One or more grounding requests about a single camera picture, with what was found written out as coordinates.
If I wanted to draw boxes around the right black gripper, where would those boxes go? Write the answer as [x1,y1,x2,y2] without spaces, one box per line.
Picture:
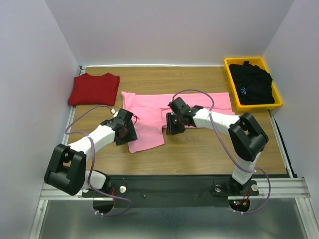
[165,112,185,135]

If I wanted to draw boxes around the pink t shirt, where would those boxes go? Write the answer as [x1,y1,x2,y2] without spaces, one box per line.
[122,92,235,153]

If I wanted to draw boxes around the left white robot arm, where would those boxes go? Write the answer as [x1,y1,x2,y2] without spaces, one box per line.
[44,118,137,196]

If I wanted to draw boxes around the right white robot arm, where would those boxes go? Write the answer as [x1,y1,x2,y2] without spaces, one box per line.
[166,106,269,194]

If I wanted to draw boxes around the black t shirts pile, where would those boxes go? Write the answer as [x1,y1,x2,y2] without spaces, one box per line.
[229,61,275,105]

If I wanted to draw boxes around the folded red t shirt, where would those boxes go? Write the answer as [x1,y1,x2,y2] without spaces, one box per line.
[68,73,120,106]

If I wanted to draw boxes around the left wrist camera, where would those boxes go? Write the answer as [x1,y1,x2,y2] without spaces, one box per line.
[111,108,133,125]

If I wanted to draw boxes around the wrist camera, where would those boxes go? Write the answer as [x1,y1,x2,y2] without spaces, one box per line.
[111,108,133,125]
[168,97,191,115]

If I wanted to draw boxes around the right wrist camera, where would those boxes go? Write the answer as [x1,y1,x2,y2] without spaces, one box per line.
[168,97,191,115]

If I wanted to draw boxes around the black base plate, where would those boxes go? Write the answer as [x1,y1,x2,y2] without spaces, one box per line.
[82,174,260,209]

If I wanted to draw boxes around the aluminium frame rail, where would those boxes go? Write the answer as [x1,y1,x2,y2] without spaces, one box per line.
[30,175,319,239]

